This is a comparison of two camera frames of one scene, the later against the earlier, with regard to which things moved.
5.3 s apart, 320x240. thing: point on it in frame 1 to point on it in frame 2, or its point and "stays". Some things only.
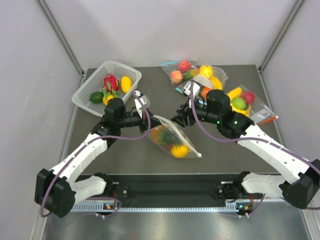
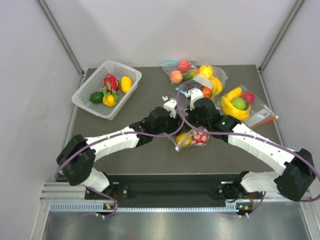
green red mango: (189, 75) stays
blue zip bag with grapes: (209, 77) stays
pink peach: (176, 76) stays
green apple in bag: (239, 103) stays
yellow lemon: (179, 150) to (183, 139)
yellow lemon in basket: (105, 101) stays
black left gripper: (144, 122) to (176, 123)
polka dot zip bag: (170, 137) to (192, 138)
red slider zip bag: (243, 100) stays
